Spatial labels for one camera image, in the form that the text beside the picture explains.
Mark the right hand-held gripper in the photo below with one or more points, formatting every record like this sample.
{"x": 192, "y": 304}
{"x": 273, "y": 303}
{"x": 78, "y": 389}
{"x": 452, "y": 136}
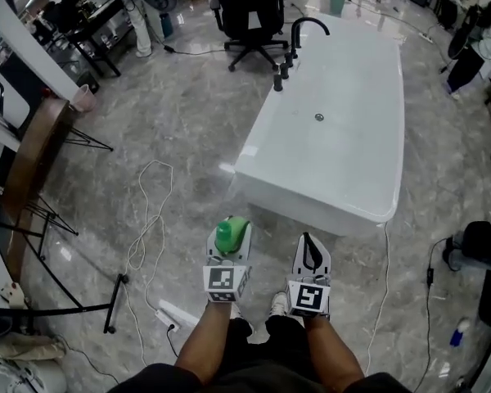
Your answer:
{"x": 310, "y": 297}

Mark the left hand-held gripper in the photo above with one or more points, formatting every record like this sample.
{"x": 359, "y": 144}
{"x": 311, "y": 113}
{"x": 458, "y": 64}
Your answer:
{"x": 221, "y": 283}

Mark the green plastic bottle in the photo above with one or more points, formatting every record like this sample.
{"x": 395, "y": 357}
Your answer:
{"x": 227, "y": 236}

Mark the person's left forearm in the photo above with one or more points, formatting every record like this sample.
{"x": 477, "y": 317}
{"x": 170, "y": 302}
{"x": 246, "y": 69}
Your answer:
{"x": 208, "y": 342}

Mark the person's right forearm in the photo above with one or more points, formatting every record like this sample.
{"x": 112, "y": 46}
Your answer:
{"x": 331, "y": 350}

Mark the white power strip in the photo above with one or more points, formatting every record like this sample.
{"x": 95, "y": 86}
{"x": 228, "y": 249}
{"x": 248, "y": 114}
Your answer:
{"x": 167, "y": 319}

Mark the person's black clothing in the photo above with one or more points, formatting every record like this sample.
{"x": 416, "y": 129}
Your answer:
{"x": 270, "y": 367}

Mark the white bathtub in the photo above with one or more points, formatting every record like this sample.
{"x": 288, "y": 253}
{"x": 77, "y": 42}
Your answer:
{"x": 331, "y": 145}

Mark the blue spray bottle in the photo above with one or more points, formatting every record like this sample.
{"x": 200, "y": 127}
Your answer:
{"x": 459, "y": 334}

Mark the black backpack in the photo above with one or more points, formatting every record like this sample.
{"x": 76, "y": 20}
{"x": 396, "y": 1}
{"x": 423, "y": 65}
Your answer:
{"x": 480, "y": 240}

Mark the whiteboard on black stand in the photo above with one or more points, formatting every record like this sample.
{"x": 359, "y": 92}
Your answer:
{"x": 65, "y": 310}

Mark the pink waste bin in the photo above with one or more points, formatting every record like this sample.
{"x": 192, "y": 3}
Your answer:
{"x": 82, "y": 96}

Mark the brown wooden table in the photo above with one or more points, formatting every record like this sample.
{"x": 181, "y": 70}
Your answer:
{"x": 37, "y": 150}

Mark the black bathtub faucet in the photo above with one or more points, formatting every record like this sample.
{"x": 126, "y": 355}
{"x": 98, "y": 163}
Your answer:
{"x": 294, "y": 35}

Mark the small white box red dots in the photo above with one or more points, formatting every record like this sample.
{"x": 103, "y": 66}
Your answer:
{"x": 12, "y": 295}

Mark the black office chair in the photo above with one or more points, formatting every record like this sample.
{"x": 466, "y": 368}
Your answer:
{"x": 249, "y": 6}

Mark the white toilet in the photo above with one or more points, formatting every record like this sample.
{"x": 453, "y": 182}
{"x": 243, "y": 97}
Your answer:
{"x": 20, "y": 377}

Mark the white round fan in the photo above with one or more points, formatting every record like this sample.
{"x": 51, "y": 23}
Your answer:
{"x": 159, "y": 2}

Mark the black table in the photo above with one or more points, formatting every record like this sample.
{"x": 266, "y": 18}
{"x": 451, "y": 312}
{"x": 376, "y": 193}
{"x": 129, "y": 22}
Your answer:
{"x": 94, "y": 27}

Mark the green waste bin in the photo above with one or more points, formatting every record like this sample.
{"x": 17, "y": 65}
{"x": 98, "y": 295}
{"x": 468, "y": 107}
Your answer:
{"x": 337, "y": 2}

